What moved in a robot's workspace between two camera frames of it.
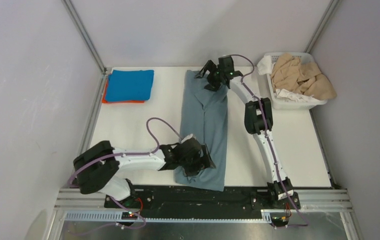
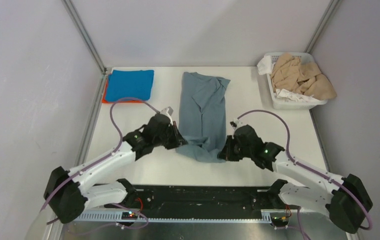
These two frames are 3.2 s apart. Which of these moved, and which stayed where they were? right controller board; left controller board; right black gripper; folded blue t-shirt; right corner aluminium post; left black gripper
Moved: right black gripper; left black gripper
Stayed: right controller board; folded blue t-shirt; left controller board; right corner aluminium post
